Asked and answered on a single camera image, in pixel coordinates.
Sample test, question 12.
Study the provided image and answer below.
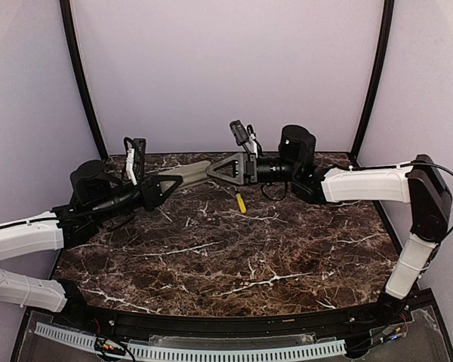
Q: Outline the grey remote control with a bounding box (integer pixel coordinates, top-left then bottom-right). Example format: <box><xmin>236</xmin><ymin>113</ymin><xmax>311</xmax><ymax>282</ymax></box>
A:
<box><xmin>159</xmin><ymin>161</ymin><xmax>211</xmax><ymax>191</ymax></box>

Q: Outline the yellow handled screwdriver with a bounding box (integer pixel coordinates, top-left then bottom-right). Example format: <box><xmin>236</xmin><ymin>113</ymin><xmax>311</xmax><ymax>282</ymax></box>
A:
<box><xmin>233</xmin><ymin>186</ymin><xmax>247</xmax><ymax>214</ymax></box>

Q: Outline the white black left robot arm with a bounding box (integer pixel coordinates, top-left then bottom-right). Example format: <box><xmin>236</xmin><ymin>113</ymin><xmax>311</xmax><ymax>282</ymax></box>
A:
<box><xmin>0</xmin><ymin>160</ymin><xmax>183</xmax><ymax>313</ymax></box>

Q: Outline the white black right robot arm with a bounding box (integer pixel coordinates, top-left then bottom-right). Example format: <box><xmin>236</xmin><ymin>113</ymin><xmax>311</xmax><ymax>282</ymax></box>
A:
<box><xmin>206</xmin><ymin>121</ymin><xmax>453</xmax><ymax>300</ymax></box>

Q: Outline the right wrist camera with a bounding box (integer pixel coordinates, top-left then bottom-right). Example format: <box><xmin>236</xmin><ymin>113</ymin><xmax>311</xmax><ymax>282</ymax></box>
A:
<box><xmin>229</xmin><ymin>120</ymin><xmax>261</xmax><ymax>158</ymax></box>

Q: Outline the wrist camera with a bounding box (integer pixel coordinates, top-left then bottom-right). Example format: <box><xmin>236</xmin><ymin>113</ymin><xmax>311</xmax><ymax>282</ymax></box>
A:
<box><xmin>229</xmin><ymin>120</ymin><xmax>261</xmax><ymax>158</ymax></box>
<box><xmin>122</xmin><ymin>137</ymin><xmax>146</xmax><ymax>186</ymax></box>

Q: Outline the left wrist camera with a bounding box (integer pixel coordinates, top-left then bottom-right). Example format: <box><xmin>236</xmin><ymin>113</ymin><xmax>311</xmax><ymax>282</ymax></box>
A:
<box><xmin>122</xmin><ymin>137</ymin><xmax>146</xmax><ymax>186</ymax></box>

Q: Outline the white slotted cable duct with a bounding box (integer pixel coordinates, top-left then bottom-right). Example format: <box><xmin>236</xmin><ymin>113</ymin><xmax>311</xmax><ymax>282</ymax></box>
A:
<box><xmin>34</xmin><ymin>322</ymin><xmax>347</xmax><ymax>361</ymax></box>

